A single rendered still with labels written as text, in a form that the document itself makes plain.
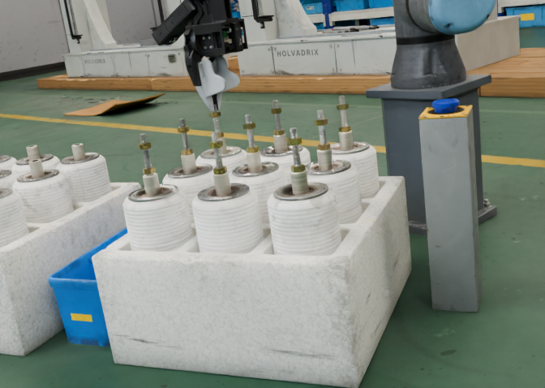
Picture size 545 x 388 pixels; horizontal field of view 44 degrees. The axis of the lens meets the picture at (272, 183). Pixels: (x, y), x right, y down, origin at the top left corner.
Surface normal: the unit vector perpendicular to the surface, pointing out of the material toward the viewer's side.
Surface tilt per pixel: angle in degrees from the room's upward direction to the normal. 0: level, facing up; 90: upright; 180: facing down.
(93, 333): 92
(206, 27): 90
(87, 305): 92
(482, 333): 0
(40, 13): 90
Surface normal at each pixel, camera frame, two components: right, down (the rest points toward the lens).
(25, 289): 0.91, 0.00
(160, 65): -0.71, 0.28
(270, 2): 0.69, 0.11
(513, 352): -0.13, -0.95
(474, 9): 0.20, 0.37
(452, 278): -0.37, 0.29
